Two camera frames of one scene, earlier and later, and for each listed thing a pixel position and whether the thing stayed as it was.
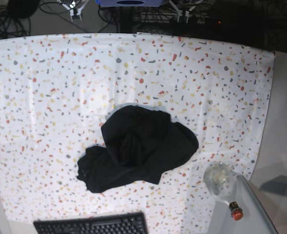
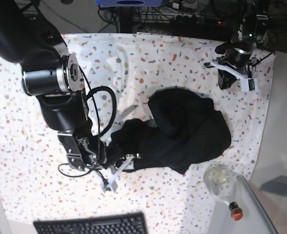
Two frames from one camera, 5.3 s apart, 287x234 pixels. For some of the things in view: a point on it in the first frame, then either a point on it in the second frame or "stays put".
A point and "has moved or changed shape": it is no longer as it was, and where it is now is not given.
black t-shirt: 139,143 has moved or changed shape
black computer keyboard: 134,223 stays put
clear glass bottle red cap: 220,179 stays put
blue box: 128,3 stays put
